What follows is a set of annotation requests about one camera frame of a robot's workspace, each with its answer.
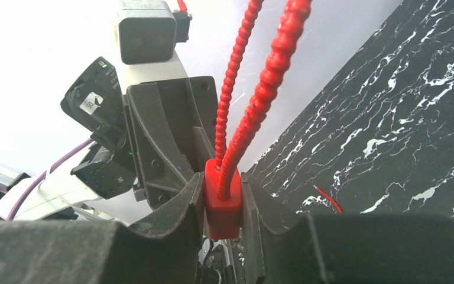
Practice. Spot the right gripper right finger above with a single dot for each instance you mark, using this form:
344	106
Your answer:
282	246

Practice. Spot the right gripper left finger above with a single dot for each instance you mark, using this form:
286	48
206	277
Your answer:
160	248

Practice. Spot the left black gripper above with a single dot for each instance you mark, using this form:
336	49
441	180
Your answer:
162	170

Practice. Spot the red cable tie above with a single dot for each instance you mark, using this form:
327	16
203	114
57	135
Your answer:
222	181
326	198

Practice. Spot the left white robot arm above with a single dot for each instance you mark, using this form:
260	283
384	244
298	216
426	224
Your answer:
102	167

